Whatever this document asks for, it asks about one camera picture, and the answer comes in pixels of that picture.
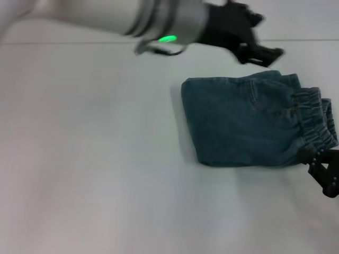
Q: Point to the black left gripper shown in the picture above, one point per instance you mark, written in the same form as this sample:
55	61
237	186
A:
227	23

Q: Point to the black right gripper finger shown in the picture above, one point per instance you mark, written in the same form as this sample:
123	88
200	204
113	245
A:
315	158
325	182

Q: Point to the blue denim shorts with print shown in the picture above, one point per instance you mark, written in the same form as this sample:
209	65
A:
238	127

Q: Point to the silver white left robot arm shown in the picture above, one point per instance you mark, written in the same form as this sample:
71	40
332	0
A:
106	13

